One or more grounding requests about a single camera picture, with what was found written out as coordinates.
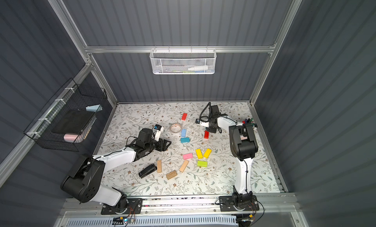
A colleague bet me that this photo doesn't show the black wire wall basket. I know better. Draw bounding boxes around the black wire wall basket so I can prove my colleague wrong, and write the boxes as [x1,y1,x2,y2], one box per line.
[24,82,111,153]

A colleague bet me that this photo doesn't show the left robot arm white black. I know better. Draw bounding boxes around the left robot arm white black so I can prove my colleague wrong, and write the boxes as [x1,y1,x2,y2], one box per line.
[60,125,172,211]

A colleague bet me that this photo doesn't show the pink sponge in basket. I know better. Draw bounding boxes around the pink sponge in basket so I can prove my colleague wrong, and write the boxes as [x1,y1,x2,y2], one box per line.
[64,133,79,143]

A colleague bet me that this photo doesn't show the white wire mesh basket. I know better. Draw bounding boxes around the white wire mesh basket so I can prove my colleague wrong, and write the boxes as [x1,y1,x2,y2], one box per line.
[149,49,217,75]

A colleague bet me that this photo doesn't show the black stapler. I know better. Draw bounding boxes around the black stapler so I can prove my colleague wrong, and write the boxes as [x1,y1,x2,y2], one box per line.
[139,164,157,178]

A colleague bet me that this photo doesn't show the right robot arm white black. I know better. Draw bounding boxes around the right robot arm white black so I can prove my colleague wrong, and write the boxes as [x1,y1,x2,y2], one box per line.
[195,102,259,210]

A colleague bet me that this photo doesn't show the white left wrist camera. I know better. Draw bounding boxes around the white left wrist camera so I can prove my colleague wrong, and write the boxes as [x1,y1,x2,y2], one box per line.
[153,124,164,142]

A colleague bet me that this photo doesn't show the red block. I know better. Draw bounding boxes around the red block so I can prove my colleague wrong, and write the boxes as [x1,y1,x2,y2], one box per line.
[181,113,188,121]
[204,131,210,139]

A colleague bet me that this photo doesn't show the white tape roll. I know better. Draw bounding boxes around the white tape roll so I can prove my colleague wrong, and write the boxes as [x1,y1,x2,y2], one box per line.
[169,123,183,133]

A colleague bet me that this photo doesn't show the light wooden block slanted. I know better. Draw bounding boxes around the light wooden block slanted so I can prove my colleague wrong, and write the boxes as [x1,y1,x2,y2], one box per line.
[179,160,189,173]

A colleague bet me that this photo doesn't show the pink cup of markers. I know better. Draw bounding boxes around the pink cup of markers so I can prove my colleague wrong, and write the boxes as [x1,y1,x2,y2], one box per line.
[242,118,258,130]

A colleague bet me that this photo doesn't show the light blue block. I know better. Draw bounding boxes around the light blue block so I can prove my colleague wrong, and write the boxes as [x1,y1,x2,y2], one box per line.
[181,129,187,138]

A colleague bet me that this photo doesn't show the teal block near tape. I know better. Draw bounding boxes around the teal block near tape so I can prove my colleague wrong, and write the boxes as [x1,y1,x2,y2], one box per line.
[180,137,190,143]

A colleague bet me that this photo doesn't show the dark wooden block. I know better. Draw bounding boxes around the dark wooden block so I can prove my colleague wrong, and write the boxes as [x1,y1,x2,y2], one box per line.
[166,170,177,180]

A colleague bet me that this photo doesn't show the black pad in basket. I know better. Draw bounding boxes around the black pad in basket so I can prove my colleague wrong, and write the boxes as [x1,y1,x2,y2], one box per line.
[52,110,95,134]

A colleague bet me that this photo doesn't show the light blue sponge in basket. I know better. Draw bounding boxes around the light blue sponge in basket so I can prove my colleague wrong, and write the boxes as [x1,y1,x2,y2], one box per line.
[86,104,102,112]

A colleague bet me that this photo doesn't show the light wooden block upright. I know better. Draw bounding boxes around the light wooden block upright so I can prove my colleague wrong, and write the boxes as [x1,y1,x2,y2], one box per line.
[157,160,162,173]

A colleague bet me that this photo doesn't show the white bottle in basket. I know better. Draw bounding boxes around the white bottle in basket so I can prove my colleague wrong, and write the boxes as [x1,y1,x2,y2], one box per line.
[188,65,209,72]

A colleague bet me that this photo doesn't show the pink block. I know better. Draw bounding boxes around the pink block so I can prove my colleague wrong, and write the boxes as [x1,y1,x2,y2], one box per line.
[183,153,193,160]

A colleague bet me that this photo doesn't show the yellow block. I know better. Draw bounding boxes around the yellow block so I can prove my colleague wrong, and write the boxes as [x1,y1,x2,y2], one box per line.
[203,149,212,158]
[195,149,203,159]

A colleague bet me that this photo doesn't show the lime green block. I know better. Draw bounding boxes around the lime green block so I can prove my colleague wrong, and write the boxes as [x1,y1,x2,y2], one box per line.
[197,160,208,167]

